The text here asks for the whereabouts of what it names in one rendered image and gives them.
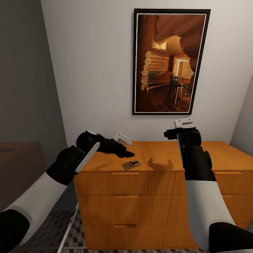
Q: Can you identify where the mousetrap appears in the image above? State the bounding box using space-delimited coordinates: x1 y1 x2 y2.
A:
122 160 141 170

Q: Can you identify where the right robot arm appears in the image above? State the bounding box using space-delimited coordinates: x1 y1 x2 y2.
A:
164 117 253 253

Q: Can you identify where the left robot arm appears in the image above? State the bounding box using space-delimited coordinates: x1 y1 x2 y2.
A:
0 130 135 253

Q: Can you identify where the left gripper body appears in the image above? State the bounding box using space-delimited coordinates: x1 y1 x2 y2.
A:
104 139 128 158

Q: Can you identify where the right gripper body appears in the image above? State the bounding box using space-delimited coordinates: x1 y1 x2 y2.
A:
165 128 179 140

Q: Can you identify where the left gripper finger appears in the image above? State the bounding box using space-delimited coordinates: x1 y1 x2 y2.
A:
123 151 135 158

